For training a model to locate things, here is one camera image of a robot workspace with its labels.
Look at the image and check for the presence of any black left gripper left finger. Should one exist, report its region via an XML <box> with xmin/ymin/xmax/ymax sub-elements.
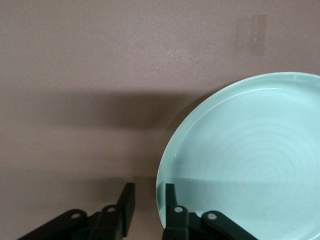
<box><xmin>17</xmin><ymin>182</ymin><xmax>136</xmax><ymax>240</ymax></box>

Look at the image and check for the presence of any brown table cover sheet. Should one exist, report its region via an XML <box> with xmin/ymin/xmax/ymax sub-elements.
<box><xmin>0</xmin><ymin>0</ymin><xmax>320</xmax><ymax>240</ymax></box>

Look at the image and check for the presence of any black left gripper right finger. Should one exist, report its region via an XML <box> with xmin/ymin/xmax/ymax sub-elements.
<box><xmin>161</xmin><ymin>183</ymin><xmax>258</xmax><ymax>240</ymax></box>

